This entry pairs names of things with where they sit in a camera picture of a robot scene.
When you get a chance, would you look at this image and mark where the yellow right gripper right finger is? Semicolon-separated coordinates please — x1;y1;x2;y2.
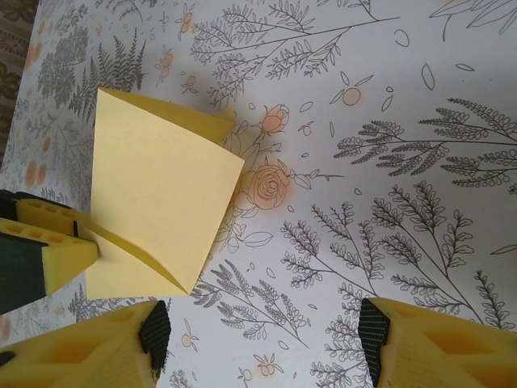
358;297;517;388

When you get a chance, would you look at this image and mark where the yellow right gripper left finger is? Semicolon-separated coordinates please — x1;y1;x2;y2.
0;299;172;388

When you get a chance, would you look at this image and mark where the yellow cloth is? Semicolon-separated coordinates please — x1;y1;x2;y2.
84;86;246;301

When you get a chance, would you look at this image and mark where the floral patterned table cover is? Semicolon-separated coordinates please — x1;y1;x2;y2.
0;0;517;388

